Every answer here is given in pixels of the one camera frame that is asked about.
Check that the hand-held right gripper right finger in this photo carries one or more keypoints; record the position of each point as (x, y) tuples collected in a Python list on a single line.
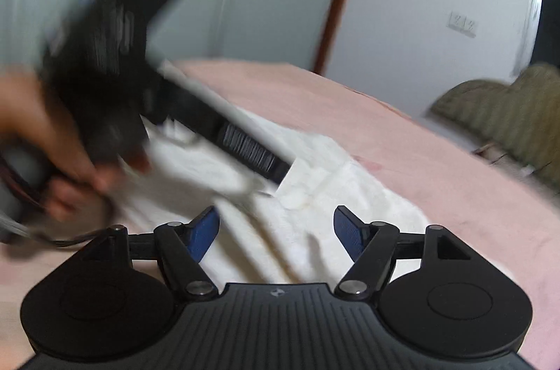
[(349, 231)]

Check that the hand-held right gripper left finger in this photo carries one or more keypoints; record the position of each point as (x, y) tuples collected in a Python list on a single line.
[(202, 232)]

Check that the white pants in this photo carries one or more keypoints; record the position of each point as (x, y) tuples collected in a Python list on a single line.
[(306, 230)]

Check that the person's left hand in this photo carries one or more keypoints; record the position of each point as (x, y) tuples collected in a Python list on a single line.
[(52, 133)]

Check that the pink bed blanket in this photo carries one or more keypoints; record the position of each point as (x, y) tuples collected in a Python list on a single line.
[(437, 177)]

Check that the olive padded headboard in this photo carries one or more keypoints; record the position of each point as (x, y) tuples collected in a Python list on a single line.
[(503, 112)]

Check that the white wall socket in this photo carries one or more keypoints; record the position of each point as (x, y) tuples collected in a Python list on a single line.
[(456, 22), (470, 27)]

